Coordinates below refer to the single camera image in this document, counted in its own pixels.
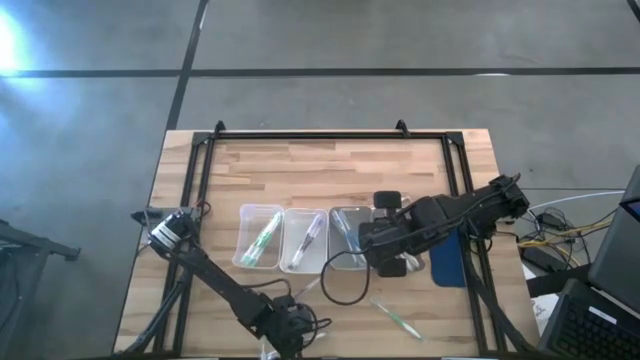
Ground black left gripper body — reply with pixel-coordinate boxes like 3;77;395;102
259;294;321;360

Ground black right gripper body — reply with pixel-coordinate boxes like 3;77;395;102
357;189;436;279

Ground orange toothbrush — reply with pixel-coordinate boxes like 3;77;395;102
402;252;426;272

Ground purple toothbrush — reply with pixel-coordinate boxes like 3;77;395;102
260;332;329;360
288;219;321;272
293;276;322;300
292;214;326;269
289;213;327;271

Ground blue toothbrush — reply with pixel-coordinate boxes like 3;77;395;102
332;212;365;266
329;209;361;251
331;212;364;266
333;208;362;251

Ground smoky brown plastic bin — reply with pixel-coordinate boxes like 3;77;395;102
371;202;426;274

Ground blue mat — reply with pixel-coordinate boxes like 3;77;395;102
428;227;469;289

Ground grey plastic bin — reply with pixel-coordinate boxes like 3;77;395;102
327;204;377;271

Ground white plastic bin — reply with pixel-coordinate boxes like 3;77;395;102
278;207;330;275

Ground clear plastic bin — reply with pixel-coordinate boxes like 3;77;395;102
231;203;285;272

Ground black power brick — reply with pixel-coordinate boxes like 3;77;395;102
521;246;555;274

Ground white paper sheet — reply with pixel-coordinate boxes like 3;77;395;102
529;294;562;322

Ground black laptop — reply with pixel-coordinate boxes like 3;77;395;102
537;277;640;360

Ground dark grey monitor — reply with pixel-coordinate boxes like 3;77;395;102
587;164;640;304

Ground black metal stand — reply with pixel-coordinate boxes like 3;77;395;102
0;217;82;262

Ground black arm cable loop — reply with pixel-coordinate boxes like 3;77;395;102
243;277;334;347

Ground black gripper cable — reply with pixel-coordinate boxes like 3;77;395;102
319;247;374;306

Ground black aluminium table frame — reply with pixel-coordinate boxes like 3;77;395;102
112;118;546;360

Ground yellow cable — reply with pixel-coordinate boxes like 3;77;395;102
517;219;619;251

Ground white cable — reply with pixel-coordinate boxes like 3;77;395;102
527;189;626;214

